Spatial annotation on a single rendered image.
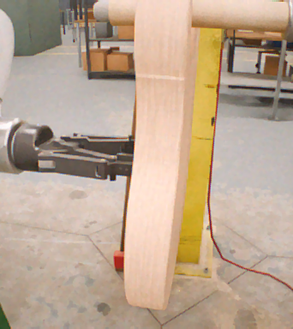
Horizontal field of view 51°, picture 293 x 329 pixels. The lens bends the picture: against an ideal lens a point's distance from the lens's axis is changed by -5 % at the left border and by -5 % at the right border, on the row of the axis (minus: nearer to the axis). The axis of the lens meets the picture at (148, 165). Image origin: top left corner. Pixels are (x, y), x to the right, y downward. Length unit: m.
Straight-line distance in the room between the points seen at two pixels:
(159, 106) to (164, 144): 0.04
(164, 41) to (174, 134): 0.09
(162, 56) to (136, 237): 0.17
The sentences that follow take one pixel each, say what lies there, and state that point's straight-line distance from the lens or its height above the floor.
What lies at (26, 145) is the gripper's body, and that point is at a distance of 0.49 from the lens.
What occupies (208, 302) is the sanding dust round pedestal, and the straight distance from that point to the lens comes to 1.62.
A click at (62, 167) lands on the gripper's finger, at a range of 0.44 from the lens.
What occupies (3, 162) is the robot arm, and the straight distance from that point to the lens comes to 0.51.
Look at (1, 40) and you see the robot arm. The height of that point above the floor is 1.21.
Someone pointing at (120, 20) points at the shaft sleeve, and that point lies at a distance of 0.36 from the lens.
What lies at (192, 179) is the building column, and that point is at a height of 0.53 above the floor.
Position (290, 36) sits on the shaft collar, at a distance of 0.35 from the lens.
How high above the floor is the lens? 1.26
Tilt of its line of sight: 28 degrees down
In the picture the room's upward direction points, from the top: straight up
